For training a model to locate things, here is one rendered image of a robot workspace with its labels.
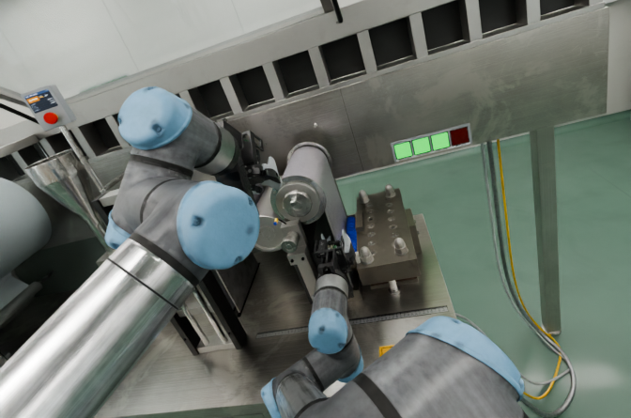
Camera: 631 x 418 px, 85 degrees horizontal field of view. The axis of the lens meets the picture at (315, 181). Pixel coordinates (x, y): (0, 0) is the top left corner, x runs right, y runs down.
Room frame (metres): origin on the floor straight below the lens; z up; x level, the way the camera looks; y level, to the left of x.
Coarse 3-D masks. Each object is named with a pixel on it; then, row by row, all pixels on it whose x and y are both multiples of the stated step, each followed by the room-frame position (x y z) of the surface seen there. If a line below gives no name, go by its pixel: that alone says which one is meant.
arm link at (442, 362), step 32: (448, 320) 0.28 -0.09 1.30; (416, 352) 0.26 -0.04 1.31; (448, 352) 0.24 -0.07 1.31; (480, 352) 0.24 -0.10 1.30; (384, 384) 0.23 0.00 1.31; (416, 384) 0.22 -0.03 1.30; (448, 384) 0.22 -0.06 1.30; (480, 384) 0.22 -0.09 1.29; (512, 384) 0.22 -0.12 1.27; (384, 416) 0.21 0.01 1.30; (416, 416) 0.20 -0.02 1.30; (448, 416) 0.20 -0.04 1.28; (480, 416) 0.20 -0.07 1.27; (512, 416) 0.20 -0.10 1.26
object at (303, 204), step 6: (288, 192) 0.82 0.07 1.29; (294, 192) 0.80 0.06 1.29; (300, 192) 0.80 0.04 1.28; (288, 198) 0.80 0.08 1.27; (300, 198) 0.80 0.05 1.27; (306, 198) 0.79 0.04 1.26; (288, 204) 0.80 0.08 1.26; (300, 204) 0.80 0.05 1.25; (306, 204) 0.79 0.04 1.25; (288, 210) 0.81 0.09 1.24; (294, 210) 0.80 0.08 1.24; (300, 210) 0.80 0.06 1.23; (306, 210) 0.80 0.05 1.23; (294, 216) 0.80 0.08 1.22; (300, 216) 0.80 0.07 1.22
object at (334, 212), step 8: (336, 192) 1.01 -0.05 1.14; (328, 200) 0.86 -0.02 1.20; (336, 200) 0.97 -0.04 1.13; (328, 208) 0.84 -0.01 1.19; (336, 208) 0.94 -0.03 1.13; (328, 216) 0.81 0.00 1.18; (336, 216) 0.90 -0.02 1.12; (344, 216) 1.01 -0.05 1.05; (336, 224) 0.87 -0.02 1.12; (344, 224) 0.96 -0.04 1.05; (336, 232) 0.84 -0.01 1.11
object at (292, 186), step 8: (288, 184) 0.81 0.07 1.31; (296, 184) 0.81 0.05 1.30; (304, 184) 0.80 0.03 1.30; (280, 192) 0.82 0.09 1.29; (304, 192) 0.80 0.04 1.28; (312, 192) 0.80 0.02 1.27; (280, 200) 0.82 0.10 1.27; (312, 200) 0.80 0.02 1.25; (280, 208) 0.82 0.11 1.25; (312, 208) 0.80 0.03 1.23; (288, 216) 0.82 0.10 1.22; (304, 216) 0.81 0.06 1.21; (312, 216) 0.80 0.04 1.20
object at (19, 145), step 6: (24, 138) 1.33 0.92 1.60; (30, 138) 1.34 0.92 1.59; (36, 138) 1.36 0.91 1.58; (12, 144) 1.28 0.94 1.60; (18, 144) 1.29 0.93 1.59; (24, 144) 1.31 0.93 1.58; (30, 144) 1.33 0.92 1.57; (0, 150) 1.23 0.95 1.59; (6, 150) 1.24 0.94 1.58; (12, 150) 1.26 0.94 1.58; (0, 156) 1.22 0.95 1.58; (0, 360) 0.86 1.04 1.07; (0, 366) 0.85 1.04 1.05
